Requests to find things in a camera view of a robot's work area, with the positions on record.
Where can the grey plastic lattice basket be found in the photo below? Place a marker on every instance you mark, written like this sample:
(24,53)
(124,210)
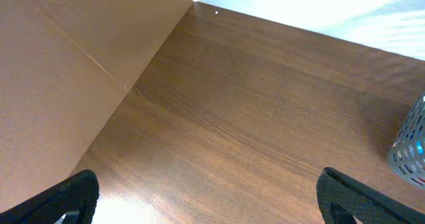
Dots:
(406,155)

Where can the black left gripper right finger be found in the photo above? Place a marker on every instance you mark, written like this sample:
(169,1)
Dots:
(342,199)

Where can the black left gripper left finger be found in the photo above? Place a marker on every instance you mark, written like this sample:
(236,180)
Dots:
(73,200)

